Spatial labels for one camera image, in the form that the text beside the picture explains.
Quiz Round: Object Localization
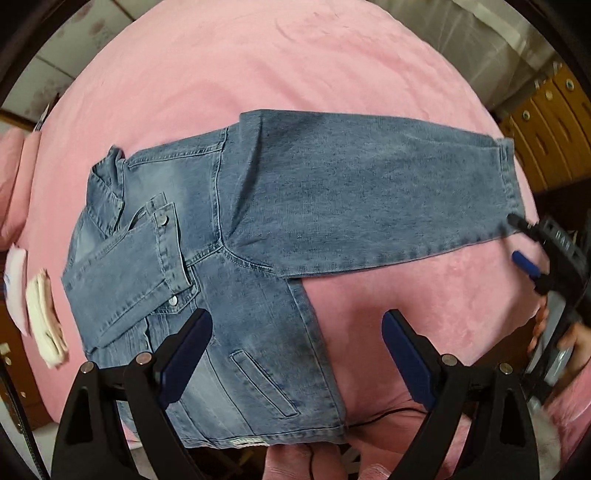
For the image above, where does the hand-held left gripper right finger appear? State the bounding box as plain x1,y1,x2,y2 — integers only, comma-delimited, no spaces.
381,310,541,480

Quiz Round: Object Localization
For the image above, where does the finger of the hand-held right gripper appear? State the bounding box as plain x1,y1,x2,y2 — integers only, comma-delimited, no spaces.
508,213,542,241
512,250,543,282

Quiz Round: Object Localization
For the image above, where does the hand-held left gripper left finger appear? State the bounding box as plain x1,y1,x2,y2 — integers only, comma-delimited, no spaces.
51,308,214,480

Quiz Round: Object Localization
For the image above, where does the blue denim jacket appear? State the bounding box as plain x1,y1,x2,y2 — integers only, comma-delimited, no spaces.
61,109,522,449

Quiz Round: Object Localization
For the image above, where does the person's right hand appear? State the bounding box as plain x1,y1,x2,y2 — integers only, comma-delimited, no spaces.
527,302,591,384

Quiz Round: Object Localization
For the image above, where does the white folded cloth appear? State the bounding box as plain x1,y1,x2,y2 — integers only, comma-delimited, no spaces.
25,268,70,370

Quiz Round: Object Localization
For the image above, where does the person's leg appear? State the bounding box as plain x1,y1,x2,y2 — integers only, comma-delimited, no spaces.
265,443,393,480

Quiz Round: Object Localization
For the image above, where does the wooden bedside cabinet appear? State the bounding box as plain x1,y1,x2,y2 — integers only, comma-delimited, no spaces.
0,318,51,418

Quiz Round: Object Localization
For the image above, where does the white curtain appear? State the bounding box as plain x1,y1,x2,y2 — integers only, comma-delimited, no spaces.
374,0,557,112

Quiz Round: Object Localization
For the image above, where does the pink and white packet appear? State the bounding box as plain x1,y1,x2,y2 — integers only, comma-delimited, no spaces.
2,247,31,335

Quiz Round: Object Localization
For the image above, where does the pink plush blanket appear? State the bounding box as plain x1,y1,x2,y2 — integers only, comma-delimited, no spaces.
23,0,591,467

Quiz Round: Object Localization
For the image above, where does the black cable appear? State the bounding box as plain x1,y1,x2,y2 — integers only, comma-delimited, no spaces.
0,351,47,480

